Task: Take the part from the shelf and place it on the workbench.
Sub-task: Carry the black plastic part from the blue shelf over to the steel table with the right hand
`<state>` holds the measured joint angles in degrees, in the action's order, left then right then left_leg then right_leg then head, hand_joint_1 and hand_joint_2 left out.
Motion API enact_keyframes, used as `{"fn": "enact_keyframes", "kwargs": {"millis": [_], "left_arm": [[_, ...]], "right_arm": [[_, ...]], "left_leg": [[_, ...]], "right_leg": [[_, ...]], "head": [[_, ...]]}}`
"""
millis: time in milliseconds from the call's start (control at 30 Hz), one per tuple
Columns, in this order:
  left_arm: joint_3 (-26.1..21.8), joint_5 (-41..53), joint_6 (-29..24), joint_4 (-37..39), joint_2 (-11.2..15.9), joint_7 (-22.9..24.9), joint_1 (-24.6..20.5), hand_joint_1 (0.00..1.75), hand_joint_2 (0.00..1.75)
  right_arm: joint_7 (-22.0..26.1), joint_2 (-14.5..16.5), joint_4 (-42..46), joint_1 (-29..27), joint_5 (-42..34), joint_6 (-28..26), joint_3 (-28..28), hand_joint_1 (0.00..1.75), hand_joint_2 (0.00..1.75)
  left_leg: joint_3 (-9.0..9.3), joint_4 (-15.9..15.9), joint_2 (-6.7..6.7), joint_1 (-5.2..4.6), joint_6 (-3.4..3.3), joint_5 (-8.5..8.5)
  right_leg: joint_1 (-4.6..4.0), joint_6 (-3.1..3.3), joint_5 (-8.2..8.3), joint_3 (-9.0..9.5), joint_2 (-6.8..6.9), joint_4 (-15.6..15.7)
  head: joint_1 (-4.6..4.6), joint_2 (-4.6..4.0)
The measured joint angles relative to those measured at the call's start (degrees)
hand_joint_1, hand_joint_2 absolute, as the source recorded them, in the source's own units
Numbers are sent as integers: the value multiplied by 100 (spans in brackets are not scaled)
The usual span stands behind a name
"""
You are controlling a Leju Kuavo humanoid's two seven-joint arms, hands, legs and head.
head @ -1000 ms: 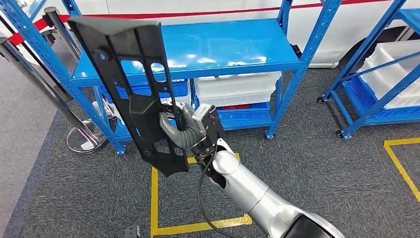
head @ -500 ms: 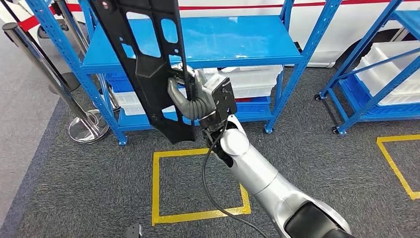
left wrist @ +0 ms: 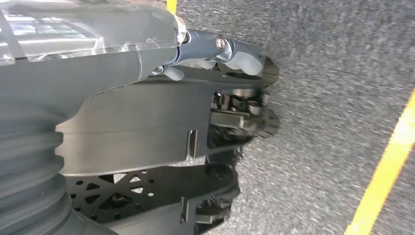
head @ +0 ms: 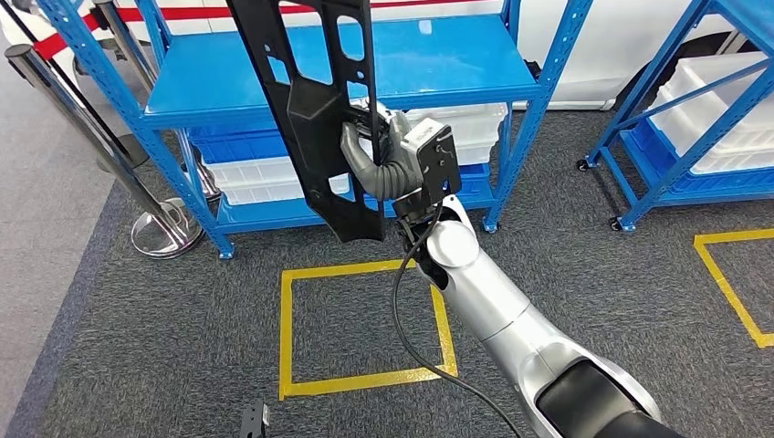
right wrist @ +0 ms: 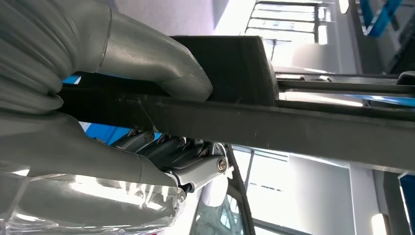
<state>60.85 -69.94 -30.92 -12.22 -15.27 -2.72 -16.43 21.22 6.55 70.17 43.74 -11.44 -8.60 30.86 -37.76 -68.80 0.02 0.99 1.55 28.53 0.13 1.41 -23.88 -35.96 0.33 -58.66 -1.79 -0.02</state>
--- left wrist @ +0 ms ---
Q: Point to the yellow floor tape square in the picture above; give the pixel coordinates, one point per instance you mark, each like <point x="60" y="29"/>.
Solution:
<point x="172" y="6"/>
<point x="382" y="175"/>

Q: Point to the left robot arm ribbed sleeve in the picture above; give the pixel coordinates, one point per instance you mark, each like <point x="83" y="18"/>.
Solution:
<point x="26" y="194"/>

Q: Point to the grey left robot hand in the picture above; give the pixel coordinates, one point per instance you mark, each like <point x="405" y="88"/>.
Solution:
<point x="81" y="48"/>

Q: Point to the dark grey robot lower body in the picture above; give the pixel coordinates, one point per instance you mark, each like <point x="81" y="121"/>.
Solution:
<point x="146" y="129"/>

